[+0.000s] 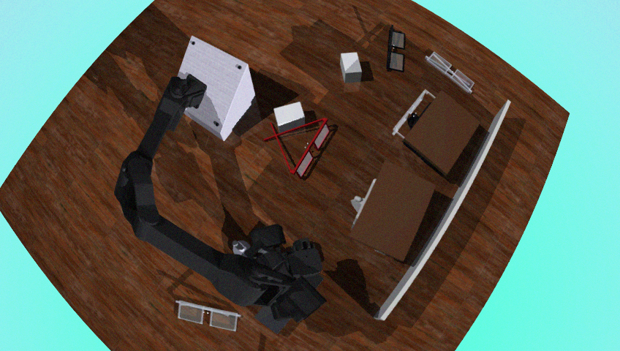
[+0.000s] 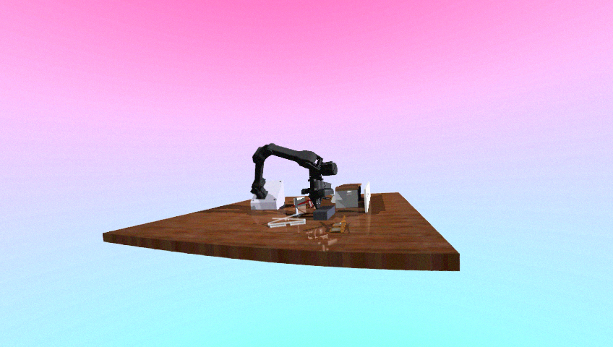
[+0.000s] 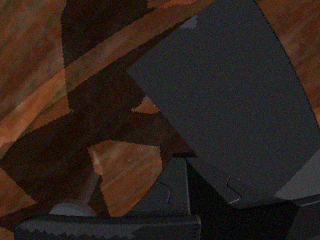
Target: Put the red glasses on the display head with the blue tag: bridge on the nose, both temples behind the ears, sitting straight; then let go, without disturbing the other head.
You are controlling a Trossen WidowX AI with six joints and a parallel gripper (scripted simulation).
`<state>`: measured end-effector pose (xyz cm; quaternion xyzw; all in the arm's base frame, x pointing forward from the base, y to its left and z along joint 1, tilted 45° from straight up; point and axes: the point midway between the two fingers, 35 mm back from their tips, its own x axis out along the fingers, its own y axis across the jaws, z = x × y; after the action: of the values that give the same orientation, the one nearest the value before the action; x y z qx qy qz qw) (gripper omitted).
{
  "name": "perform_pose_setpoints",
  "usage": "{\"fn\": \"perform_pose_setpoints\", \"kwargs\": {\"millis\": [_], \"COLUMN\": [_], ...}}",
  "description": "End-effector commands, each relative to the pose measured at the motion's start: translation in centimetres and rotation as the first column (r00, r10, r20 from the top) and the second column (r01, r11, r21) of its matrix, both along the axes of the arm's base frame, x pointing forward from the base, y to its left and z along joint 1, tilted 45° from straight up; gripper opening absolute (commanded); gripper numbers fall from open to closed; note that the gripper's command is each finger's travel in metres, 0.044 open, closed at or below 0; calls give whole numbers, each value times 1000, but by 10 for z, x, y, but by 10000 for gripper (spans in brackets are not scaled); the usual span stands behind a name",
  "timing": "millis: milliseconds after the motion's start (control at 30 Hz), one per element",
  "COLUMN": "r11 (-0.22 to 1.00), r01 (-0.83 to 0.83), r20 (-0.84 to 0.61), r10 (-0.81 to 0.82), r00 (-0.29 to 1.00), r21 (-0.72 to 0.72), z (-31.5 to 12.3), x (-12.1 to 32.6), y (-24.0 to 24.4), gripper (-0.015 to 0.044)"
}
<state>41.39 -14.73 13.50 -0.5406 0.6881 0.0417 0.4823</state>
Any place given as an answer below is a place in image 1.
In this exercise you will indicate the black glasses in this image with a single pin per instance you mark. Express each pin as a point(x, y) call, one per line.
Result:
point(395, 61)

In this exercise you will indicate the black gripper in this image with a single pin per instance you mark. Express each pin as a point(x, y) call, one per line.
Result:
point(272, 235)

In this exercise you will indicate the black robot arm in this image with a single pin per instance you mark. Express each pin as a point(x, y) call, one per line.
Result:
point(261, 278)

